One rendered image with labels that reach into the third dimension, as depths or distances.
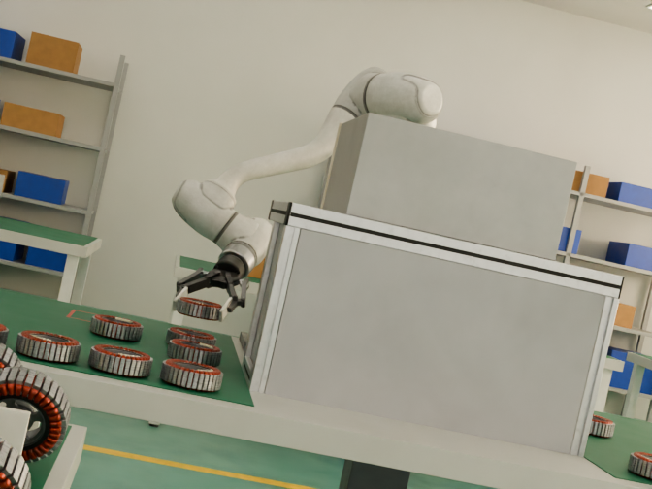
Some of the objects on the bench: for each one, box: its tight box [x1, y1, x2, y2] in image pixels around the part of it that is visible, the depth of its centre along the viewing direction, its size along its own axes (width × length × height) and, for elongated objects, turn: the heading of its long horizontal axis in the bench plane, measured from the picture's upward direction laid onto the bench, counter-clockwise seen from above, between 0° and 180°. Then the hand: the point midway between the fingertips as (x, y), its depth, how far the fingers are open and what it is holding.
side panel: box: [242, 221, 301, 394], centre depth 224 cm, size 28×3×32 cm, turn 103°
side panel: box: [570, 296, 619, 457], centre depth 233 cm, size 28×3×32 cm, turn 103°
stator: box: [589, 414, 615, 438], centre depth 256 cm, size 11×11×4 cm
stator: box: [165, 327, 216, 346], centre depth 248 cm, size 11×11×4 cm
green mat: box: [0, 289, 254, 407], centre depth 237 cm, size 94×61×1 cm, turn 103°
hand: (200, 307), depth 266 cm, fingers closed on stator, 11 cm apart
